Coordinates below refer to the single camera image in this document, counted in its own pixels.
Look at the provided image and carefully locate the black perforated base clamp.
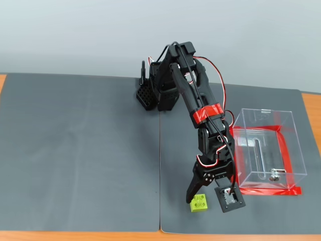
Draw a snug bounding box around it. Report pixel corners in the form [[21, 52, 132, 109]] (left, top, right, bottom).
[[135, 60, 157, 112]]

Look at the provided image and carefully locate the red tape strip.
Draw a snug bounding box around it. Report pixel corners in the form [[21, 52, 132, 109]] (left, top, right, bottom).
[[276, 126, 296, 189], [233, 124, 282, 132], [239, 186, 303, 196], [232, 127, 246, 192]]

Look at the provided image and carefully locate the red white servo wire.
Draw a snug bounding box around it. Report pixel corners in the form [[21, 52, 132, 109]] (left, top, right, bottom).
[[147, 55, 161, 67], [196, 134, 230, 168], [193, 55, 235, 127]]

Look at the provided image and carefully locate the small metal bolt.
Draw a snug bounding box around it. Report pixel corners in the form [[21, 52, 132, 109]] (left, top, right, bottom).
[[269, 168, 287, 182]]

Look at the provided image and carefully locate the transparent acrylic box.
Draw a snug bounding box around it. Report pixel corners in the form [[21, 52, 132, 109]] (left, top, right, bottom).
[[232, 107, 308, 191]]

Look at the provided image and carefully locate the black camera cable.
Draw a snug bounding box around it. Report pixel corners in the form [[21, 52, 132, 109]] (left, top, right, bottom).
[[164, 41, 236, 196]]

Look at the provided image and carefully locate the grey mat without box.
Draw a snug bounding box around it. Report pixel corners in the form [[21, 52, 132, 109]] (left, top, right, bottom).
[[0, 72, 161, 232]]

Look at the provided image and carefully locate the green lego block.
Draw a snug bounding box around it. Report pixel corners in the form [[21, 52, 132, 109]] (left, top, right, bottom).
[[190, 193, 209, 213]]

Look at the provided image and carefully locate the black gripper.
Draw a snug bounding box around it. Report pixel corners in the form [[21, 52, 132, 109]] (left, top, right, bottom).
[[186, 154, 236, 204]]

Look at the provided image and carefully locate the red tape band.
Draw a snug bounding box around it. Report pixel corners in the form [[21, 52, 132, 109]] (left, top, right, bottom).
[[192, 103, 224, 126]]

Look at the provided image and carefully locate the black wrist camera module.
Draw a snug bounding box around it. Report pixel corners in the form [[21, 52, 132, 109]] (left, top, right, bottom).
[[214, 179, 247, 214]]

